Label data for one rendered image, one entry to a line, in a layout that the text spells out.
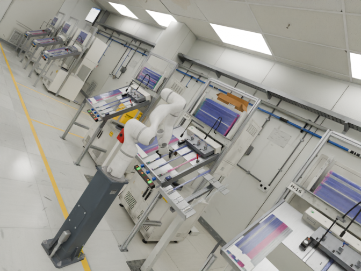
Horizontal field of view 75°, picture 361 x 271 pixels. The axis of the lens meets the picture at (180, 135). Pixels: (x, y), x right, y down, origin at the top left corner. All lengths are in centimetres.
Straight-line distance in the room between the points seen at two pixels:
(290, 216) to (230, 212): 194
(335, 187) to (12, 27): 988
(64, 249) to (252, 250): 129
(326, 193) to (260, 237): 60
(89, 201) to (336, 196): 175
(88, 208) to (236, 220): 258
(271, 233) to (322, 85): 271
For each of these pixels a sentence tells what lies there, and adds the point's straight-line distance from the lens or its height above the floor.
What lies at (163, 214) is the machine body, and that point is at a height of 39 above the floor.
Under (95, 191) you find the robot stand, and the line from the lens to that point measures 177.
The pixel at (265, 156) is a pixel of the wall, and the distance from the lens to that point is 388.
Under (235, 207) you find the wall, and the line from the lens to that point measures 391.
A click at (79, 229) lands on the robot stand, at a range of 188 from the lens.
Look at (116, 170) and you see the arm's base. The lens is 170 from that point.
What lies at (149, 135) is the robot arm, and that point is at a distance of 161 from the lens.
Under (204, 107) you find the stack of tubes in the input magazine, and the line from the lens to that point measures 273.
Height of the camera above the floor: 133
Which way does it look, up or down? 5 degrees down
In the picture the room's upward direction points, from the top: 34 degrees clockwise
